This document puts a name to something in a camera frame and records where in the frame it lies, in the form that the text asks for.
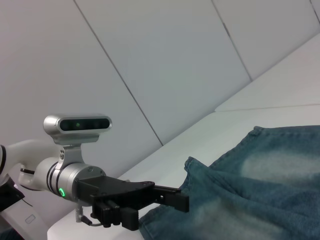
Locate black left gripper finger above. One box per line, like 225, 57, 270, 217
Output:
153, 185, 190, 213
90, 199, 140, 231

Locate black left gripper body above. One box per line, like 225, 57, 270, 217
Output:
74, 174, 156, 210

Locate blue denim shorts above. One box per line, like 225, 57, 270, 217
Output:
138, 125, 320, 240

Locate white robot torso panel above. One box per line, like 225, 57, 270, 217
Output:
0, 196, 77, 240

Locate thin grey cable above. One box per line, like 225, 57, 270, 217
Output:
75, 199, 104, 227

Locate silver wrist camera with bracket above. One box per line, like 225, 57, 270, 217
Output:
43, 113, 113, 171

